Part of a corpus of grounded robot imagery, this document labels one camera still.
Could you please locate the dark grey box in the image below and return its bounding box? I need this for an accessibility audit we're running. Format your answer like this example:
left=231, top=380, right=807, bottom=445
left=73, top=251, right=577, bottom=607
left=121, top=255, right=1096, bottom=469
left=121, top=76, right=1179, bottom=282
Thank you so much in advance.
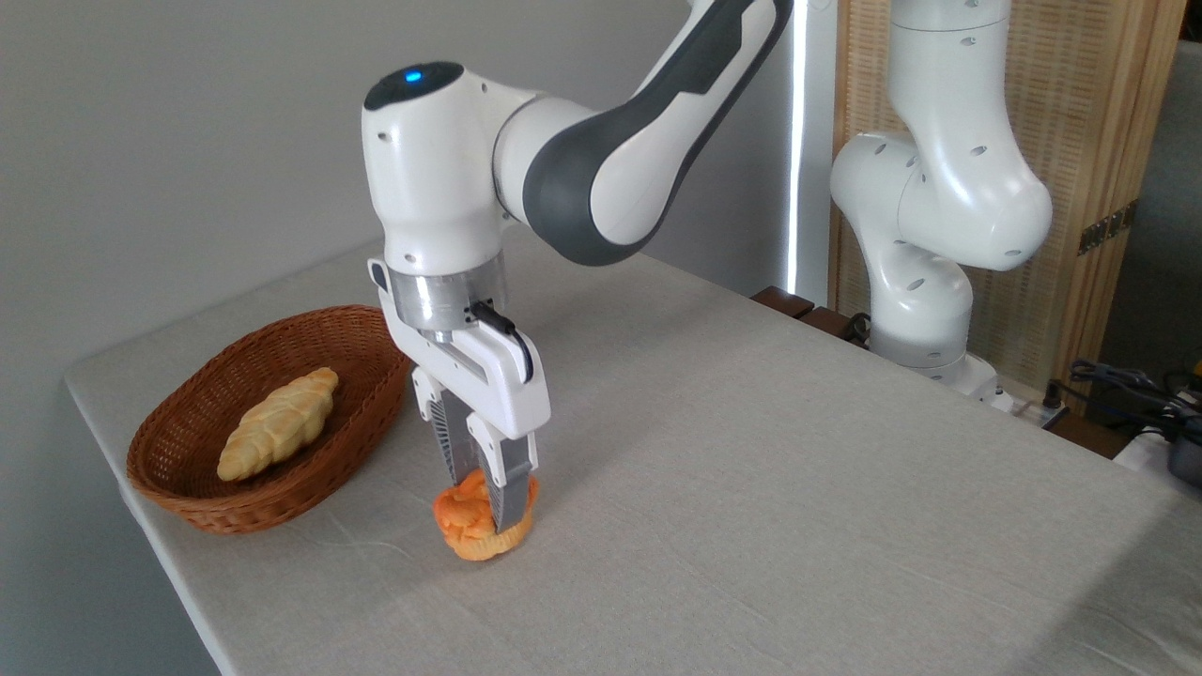
left=1167, top=434, right=1202, bottom=487

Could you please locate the light grey tablecloth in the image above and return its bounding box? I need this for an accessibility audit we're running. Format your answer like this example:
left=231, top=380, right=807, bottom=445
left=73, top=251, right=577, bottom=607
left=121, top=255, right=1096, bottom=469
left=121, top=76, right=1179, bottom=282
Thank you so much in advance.
left=63, top=224, right=1202, bottom=676

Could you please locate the dark metal screen hinge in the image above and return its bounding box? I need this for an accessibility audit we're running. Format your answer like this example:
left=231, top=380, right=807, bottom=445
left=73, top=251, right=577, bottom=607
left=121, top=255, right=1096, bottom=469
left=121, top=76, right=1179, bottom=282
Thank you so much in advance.
left=1077, top=199, right=1140, bottom=257

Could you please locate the black cable bundle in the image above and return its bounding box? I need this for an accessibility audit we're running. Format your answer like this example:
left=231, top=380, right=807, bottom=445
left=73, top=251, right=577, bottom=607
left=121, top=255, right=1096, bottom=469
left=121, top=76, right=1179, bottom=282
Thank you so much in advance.
left=1069, top=359, right=1202, bottom=422

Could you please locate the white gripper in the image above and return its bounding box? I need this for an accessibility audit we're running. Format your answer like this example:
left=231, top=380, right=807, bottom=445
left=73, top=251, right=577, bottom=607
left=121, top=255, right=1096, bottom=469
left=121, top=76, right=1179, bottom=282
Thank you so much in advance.
left=379, top=282, right=553, bottom=532

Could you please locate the orange muffin bread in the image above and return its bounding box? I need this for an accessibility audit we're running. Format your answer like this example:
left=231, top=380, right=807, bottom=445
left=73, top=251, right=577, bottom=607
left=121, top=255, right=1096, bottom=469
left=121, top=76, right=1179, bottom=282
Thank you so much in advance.
left=432, top=469, right=542, bottom=563

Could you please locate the brown wicker basket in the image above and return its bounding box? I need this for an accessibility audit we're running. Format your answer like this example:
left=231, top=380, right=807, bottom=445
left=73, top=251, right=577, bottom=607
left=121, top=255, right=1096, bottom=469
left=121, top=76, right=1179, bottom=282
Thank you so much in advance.
left=126, top=304, right=414, bottom=537

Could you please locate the pale braided bread loaf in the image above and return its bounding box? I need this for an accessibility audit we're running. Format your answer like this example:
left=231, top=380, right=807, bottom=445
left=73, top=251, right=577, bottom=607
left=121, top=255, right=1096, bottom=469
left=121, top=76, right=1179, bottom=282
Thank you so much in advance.
left=217, top=366, right=341, bottom=484

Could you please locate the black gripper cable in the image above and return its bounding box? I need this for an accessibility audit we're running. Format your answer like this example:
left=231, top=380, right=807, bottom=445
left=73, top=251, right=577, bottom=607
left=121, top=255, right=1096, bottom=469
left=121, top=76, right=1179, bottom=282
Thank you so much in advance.
left=469, top=300, right=535, bottom=385

